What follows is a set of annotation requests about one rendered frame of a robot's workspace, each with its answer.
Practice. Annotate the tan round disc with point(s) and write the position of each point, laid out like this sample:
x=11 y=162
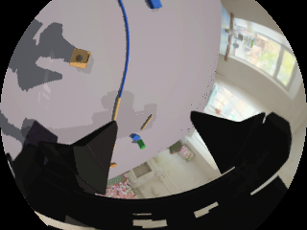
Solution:
x=113 y=165

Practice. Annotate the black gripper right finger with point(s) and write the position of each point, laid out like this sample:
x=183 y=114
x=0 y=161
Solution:
x=223 y=137

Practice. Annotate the green block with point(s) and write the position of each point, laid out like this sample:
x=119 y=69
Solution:
x=141 y=144

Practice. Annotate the brown wooden block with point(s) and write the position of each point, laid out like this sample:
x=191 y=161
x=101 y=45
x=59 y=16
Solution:
x=75 y=59

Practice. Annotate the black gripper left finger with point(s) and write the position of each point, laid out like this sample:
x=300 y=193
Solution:
x=89 y=158

